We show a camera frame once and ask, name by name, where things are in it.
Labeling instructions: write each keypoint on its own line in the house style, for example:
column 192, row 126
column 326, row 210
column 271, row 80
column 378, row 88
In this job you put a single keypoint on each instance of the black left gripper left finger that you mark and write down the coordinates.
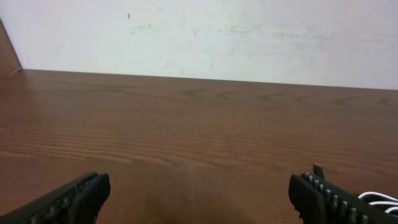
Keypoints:
column 78, row 201

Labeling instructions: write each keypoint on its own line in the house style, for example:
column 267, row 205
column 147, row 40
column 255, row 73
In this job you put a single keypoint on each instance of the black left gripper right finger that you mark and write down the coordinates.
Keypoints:
column 320, row 202

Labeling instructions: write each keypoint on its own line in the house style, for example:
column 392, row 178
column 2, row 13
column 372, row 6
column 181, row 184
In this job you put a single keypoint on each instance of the cardboard box side panel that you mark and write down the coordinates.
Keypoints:
column 10, row 63

